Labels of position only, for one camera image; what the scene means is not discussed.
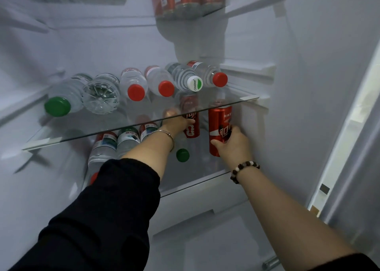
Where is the person's right hand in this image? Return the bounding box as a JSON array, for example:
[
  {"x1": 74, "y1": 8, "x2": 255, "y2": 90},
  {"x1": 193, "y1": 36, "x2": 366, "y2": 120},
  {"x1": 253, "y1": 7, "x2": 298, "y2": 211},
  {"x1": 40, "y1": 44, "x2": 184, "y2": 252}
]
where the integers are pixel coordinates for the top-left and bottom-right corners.
[{"x1": 210, "y1": 126, "x2": 253, "y2": 169}]

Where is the person's left hand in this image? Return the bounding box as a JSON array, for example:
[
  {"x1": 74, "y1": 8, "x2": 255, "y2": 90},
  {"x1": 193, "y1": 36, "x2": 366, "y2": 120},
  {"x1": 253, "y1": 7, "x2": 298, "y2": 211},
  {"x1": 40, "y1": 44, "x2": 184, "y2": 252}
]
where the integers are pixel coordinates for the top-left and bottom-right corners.
[{"x1": 160, "y1": 109, "x2": 196, "y2": 140}]

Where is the white green cap bottle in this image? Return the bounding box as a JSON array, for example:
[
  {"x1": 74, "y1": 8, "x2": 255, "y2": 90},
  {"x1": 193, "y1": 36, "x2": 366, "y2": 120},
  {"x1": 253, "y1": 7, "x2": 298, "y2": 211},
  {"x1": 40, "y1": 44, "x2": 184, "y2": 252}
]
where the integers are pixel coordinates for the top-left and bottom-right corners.
[{"x1": 165, "y1": 62, "x2": 203, "y2": 93}]

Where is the white refrigerator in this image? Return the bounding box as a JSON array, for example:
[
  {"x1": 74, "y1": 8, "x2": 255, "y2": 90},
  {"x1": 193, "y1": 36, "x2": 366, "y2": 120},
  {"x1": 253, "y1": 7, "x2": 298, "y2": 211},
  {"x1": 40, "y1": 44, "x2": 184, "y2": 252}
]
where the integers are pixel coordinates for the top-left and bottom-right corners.
[{"x1": 0, "y1": 0, "x2": 380, "y2": 271}]

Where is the person's left forearm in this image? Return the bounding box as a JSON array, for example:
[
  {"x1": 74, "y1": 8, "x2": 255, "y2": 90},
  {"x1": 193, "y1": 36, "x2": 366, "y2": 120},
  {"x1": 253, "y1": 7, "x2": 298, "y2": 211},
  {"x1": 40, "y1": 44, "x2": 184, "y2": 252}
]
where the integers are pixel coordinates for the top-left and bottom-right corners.
[{"x1": 122, "y1": 131, "x2": 176, "y2": 182}]

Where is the person's right forearm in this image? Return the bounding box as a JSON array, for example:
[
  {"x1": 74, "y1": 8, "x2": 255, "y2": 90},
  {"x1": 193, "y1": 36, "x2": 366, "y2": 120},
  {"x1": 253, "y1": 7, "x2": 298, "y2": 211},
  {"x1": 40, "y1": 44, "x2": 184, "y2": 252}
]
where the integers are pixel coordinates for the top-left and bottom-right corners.
[{"x1": 237, "y1": 167, "x2": 357, "y2": 271}]

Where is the person's black left sleeve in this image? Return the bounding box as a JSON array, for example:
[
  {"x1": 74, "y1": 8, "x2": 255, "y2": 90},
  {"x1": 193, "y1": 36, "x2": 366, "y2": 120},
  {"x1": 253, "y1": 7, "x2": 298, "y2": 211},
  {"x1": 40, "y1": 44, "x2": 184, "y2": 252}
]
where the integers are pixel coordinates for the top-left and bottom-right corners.
[{"x1": 9, "y1": 158, "x2": 162, "y2": 271}]

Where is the person's black sleeve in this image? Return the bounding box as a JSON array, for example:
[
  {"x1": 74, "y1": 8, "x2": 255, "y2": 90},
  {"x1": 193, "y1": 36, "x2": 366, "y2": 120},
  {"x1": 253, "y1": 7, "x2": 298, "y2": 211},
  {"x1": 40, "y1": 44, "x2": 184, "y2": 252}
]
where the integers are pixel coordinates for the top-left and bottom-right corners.
[
  {"x1": 310, "y1": 253, "x2": 380, "y2": 271},
  {"x1": 9, "y1": 158, "x2": 162, "y2": 271}
]

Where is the person's black right sleeve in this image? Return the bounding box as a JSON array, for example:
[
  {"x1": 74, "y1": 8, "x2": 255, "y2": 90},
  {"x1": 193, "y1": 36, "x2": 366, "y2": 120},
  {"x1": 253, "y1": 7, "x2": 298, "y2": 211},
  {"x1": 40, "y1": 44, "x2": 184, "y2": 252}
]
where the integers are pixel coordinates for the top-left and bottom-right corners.
[{"x1": 310, "y1": 253, "x2": 380, "y2": 271}]

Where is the silver bangle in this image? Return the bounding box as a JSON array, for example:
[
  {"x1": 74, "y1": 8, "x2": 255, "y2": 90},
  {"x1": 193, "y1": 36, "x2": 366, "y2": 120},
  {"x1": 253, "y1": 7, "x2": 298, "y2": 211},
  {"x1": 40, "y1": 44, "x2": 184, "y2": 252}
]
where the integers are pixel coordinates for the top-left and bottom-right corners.
[{"x1": 148, "y1": 130, "x2": 176, "y2": 153}]

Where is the white crisper drawer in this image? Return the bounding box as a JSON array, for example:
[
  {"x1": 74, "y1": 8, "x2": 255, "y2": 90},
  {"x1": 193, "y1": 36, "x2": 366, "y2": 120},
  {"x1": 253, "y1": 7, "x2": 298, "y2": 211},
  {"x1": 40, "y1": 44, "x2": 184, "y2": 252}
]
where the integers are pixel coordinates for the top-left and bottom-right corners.
[{"x1": 150, "y1": 173, "x2": 250, "y2": 239}]

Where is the brown white beaded bracelet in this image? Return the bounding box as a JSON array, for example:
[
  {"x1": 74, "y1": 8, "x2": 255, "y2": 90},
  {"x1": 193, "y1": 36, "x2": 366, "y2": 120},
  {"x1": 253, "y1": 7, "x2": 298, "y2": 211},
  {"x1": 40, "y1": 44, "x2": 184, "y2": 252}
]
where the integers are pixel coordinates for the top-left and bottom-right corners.
[{"x1": 230, "y1": 161, "x2": 260, "y2": 185}]

